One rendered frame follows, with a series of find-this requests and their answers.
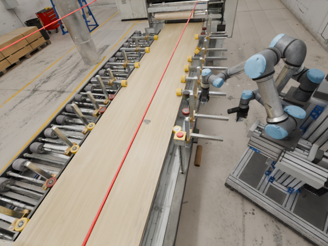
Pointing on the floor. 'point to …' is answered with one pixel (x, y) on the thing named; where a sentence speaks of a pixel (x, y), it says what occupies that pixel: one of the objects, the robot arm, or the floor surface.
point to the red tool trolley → (49, 17)
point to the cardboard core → (198, 155)
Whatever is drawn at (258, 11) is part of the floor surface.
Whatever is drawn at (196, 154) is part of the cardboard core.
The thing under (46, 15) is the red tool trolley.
